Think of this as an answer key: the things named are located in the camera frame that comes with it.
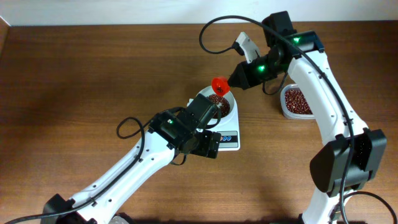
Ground left black cable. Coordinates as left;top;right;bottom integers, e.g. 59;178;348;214
2;105;222;224

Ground clear plastic container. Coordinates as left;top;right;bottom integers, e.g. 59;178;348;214
280;84;315;119

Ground red beans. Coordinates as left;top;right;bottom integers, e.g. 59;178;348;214
285;90;312;114

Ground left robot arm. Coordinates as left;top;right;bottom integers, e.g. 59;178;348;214
41;94;221;223

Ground white digital kitchen scale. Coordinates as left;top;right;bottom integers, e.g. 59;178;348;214
198;99;241;152

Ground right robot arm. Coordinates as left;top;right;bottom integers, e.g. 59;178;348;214
228;11;387;223

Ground white round bowl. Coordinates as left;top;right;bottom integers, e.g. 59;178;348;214
200;86;235;119

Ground orange measuring scoop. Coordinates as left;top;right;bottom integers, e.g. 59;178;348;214
211;77;230;97

